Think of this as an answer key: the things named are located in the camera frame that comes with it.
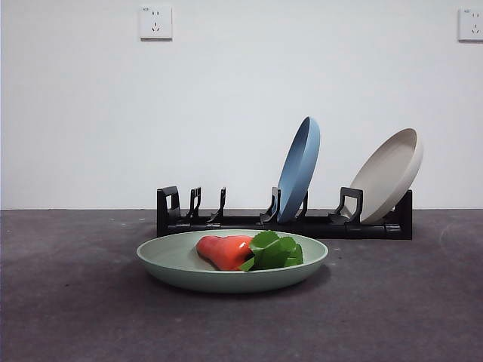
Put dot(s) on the orange carrot with green leaves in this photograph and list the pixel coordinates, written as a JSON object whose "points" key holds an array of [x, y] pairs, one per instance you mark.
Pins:
{"points": [[226, 252]]}

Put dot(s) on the green plate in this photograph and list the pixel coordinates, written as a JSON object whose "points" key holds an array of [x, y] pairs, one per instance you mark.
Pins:
{"points": [[173, 267]]}

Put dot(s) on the blue plate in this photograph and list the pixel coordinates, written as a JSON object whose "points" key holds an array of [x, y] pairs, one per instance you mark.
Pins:
{"points": [[300, 169]]}

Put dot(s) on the black plate rack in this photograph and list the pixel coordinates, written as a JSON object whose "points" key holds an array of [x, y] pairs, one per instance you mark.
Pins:
{"points": [[362, 231]]}

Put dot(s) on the beige plate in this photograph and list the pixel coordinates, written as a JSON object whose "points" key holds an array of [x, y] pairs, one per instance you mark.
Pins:
{"points": [[386, 177]]}

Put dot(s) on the white wall socket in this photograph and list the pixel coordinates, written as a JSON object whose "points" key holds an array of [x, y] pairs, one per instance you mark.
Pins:
{"points": [[471, 24], [156, 22]]}

